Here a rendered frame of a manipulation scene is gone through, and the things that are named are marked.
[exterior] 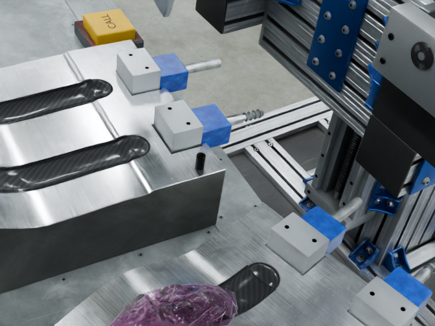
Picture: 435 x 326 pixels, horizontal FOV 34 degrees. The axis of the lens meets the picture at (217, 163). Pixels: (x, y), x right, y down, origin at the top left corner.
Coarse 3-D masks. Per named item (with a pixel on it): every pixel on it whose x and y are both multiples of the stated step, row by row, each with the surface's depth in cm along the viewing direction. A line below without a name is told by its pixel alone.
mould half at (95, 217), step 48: (96, 48) 89; (0, 96) 81; (144, 96) 83; (0, 144) 75; (48, 144) 76; (48, 192) 71; (96, 192) 71; (144, 192) 72; (192, 192) 75; (0, 240) 66; (48, 240) 69; (96, 240) 73; (144, 240) 77; (0, 288) 71
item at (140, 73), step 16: (128, 64) 82; (144, 64) 83; (160, 64) 85; (176, 64) 86; (192, 64) 88; (208, 64) 88; (128, 80) 83; (144, 80) 82; (160, 80) 83; (176, 80) 85
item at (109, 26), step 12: (96, 12) 104; (108, 12) 105; (120, 12) 105; (84, 24) 104; (96, 24) 102; (108, 24) 103; (120, 24) 103; (96, 36) 100; (108, 36) 101; (120, 36) 102; (132, 36) 103
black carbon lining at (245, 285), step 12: (252, 264) 71; (264, 264) 71; (240, 276) 70; (252, 276) 70; (264, 276) 70; (276, 276) 70; (228, 288) 69; (240, 288) 69; (252, 288) 69; (264, 288) 69; (240, 300) 68; (252, 300) 68; (240, 312) 65
